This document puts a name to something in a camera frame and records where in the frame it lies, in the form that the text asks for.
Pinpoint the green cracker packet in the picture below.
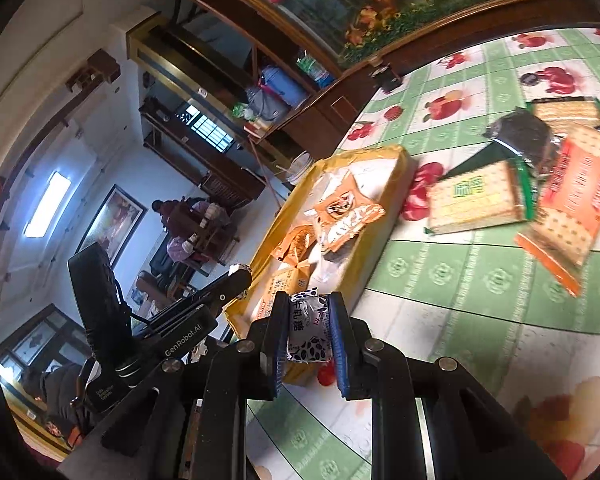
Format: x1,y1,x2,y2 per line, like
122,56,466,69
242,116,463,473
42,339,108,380
525,96,600,128
424,157,536,236

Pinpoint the wooden cabinet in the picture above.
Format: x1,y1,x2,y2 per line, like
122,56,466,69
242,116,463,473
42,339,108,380
122,0,600,161

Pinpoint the orange white snack packet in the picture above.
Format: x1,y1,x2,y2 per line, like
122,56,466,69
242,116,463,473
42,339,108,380
307,170,387,253

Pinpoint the yellow snack tray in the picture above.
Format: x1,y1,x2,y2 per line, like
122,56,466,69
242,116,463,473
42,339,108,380
224,144,418,386

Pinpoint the small orange snack packet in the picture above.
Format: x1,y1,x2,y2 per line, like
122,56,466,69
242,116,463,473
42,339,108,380
271,225,317,267

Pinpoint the dark cookie packet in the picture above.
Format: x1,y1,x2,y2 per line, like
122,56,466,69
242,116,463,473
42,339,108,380
482,107,556,173

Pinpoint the framed wall picture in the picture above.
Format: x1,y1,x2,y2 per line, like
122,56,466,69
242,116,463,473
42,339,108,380
87,184,148,271

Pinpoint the black jar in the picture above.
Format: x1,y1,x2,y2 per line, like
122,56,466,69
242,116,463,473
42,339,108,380
371,57,405,93

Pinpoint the white bucket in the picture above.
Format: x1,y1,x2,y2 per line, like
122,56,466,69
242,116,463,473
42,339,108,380
282,152,315,186

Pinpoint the ceiling light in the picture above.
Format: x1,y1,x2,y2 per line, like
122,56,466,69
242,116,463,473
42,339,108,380
22,170,73,238

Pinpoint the grey thermos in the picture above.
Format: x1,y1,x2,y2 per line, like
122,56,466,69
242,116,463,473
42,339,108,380
245,85,288,121

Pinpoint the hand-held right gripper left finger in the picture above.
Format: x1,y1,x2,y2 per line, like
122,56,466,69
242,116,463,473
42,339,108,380
100,291,292,480

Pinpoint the wooden chair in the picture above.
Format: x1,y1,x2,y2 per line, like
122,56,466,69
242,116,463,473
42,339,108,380
172,205,241,266

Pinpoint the pack of water bottles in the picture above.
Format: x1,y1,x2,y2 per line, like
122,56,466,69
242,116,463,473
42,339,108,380
296,50,336,88

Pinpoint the blue thermos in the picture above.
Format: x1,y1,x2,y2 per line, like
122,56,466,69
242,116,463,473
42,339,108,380
258,64,306,108

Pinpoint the orange cracker packet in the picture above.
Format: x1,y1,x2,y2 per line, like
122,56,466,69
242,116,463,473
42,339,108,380
514,124,600,298

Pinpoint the barred window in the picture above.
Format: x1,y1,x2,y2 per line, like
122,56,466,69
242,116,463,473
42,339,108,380
185,105,236,153

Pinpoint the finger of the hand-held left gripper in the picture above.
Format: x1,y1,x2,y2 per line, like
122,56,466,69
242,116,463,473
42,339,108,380
145,264,253,332

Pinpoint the white dark-print candy packet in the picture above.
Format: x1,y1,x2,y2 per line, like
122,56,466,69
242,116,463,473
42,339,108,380
286,287,333,363

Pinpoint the flower display case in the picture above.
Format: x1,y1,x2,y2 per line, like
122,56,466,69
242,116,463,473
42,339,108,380
220,0,581,68

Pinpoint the fruit print tablecloth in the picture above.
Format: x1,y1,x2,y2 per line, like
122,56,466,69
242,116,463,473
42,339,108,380
245,25,600,480

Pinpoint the yellow cracker packet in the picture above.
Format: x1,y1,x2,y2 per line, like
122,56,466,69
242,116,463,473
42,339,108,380
252,262,313,321

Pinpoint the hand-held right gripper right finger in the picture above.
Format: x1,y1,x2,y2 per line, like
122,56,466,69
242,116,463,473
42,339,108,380
327,291,568,480

